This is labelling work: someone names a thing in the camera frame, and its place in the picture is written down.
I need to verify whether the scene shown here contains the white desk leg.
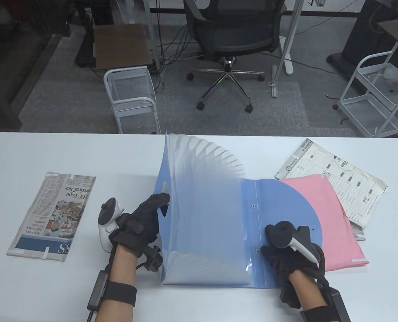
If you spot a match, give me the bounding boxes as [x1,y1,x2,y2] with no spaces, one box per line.
[274,0,303,75]

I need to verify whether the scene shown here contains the white black handheld controller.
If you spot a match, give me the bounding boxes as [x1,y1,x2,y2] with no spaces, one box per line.
[265,221,320,264]
[98,198,126,253]

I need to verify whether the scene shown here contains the cream printed form sheet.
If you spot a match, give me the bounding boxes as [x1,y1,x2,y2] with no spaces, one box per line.
[275,138,388,228]

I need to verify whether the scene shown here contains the person's left hand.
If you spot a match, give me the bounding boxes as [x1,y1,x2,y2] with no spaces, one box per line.
[109,193,170,259]

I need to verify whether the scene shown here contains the black wrist battery pack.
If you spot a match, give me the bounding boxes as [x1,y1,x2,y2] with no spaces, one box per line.
[86,271,110,312]
[323,287,352,322]

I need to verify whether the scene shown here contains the person's right hand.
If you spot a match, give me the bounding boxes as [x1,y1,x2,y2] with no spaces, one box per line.
[260,224,325,307]

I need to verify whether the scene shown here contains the brown wooden side table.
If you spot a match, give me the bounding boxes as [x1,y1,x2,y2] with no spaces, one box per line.
[94,23,152,71]

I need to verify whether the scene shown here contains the newspaper with blue banner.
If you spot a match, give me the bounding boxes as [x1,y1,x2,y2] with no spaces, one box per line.
[7,172,96,262]

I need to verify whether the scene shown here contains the aluminium bar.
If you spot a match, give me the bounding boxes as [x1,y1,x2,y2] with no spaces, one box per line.
[271,65,279,98]

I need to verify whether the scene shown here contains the black mesh office chair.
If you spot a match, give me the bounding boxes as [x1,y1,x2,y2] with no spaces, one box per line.
[183,0,286,113]

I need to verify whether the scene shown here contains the person's left forearm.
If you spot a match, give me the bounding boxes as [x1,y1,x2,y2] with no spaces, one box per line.
[95,243,142,322]

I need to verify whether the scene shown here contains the pink paper material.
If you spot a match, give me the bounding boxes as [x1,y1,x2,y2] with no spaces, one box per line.
[279,174,369,271]

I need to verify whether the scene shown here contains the person's right forearm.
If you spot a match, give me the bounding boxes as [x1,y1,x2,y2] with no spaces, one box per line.
[288,268,330,322]

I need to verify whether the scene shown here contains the black forearm strap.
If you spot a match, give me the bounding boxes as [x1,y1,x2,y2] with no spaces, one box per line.
[300,305,333,322]
[104,281,137,306]

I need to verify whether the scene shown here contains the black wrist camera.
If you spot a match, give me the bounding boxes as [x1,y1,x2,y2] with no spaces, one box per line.
[137,245,164,273]

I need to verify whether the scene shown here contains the black floor cables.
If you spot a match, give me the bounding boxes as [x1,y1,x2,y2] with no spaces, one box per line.
[150,18,204,91]

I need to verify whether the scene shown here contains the black pedestal desk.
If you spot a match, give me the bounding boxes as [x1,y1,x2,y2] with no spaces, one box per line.
[326,0,398,79]

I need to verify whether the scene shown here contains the newspaper with grey photo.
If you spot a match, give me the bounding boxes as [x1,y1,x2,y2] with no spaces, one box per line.
[348,220,366,241]

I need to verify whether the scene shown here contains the white wire cart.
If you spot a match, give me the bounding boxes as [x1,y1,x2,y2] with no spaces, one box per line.
[333,42,398,138]
[103,66,161,135]

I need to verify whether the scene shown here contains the clear plastic bag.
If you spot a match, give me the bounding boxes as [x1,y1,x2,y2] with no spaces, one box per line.
[382,64,398,85]

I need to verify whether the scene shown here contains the blue accordion folder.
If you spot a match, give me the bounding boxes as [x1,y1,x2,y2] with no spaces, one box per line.
[155,130,322,289]

